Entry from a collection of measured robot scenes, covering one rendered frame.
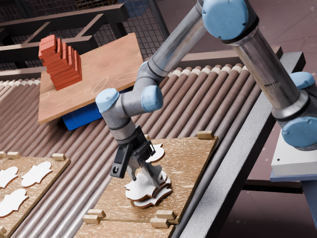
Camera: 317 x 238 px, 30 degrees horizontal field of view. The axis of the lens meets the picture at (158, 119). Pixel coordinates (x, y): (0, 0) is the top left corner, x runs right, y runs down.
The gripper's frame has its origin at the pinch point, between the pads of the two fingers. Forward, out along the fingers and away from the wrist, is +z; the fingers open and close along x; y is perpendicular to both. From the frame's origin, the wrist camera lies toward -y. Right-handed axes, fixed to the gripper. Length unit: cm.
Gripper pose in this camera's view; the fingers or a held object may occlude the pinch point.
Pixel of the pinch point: (145, 184)
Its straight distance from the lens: 195.1
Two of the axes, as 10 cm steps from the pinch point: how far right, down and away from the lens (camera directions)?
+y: 5.9, -6.1, 5.2
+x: -7.2, -1.1, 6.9
